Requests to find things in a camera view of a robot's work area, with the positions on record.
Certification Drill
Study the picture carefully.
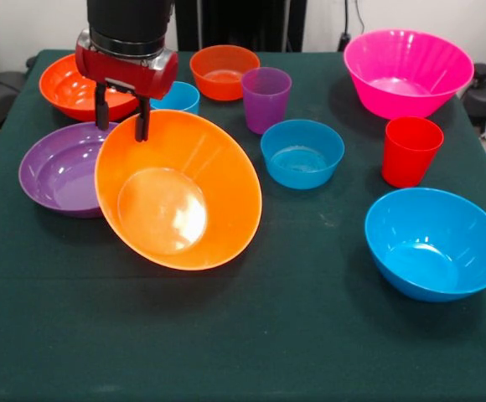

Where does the purple cup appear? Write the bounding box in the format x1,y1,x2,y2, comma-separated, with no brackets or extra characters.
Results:
240,66,292,136

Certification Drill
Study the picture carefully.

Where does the small blue bowl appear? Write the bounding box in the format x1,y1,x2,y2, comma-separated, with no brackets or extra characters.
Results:
260,119,346,191

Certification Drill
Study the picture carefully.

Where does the black plug with cable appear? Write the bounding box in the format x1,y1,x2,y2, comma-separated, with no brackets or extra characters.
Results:
337,0,365,52

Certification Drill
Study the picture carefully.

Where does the large blue bowl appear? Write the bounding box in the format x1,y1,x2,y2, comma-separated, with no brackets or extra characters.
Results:
364,187,486,303

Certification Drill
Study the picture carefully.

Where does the red cup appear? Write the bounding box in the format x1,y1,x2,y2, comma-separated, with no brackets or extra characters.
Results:
381,116,445,188

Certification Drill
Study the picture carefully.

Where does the blue cup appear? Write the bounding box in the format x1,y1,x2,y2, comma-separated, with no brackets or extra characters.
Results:
149,80,201,116

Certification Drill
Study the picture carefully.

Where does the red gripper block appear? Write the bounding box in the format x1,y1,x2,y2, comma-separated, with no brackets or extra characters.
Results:
74,41,180,143

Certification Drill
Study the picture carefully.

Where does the dark green table cloth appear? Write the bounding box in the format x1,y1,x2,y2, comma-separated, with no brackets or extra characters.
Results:
0,49,486,402

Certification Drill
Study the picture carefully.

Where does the wide red-orange bowl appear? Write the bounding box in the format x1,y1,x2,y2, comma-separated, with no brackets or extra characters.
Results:
38,53,141,123

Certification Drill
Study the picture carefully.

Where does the small red-orange bowl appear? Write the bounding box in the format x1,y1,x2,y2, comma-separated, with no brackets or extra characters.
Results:
189,44,261,102

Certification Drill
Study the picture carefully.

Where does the large orange bowl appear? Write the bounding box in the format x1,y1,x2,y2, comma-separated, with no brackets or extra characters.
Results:
94,109,264,271

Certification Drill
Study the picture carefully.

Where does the large pink bowl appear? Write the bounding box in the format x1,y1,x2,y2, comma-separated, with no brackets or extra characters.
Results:
343,28,476,121

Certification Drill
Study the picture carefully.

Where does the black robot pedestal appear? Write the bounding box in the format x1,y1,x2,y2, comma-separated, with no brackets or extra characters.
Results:
174,0,308,53

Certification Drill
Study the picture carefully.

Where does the wide purple bowl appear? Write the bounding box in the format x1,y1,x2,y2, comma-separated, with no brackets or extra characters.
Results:
18,121,121,219

